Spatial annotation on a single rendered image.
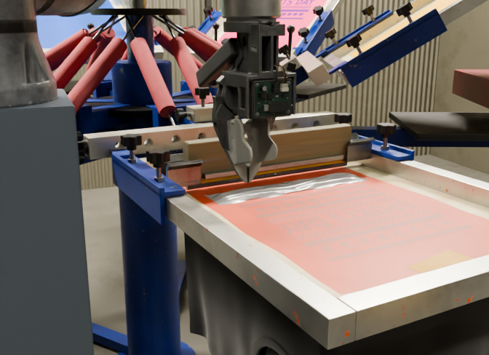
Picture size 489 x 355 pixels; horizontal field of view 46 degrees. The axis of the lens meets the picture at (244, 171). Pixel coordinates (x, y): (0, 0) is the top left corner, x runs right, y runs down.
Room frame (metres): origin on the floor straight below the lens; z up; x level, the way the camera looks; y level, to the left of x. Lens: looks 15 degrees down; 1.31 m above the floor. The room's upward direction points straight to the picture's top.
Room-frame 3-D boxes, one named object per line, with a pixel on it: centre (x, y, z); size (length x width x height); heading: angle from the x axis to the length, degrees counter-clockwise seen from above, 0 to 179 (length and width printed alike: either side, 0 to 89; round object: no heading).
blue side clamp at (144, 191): (1.12, 0.20, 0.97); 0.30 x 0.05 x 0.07; 29
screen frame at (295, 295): (1.05, -0.16, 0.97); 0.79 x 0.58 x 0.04; 29
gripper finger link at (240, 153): (0.74, 0.00, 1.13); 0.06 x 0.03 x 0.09; 29
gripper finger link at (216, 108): (0.76, 0.02, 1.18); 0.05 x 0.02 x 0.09; 119
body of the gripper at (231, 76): (0.75, -0.01, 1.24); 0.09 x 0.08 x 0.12; 29
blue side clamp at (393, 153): (1.39, -0.29, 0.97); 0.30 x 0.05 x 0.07; 29
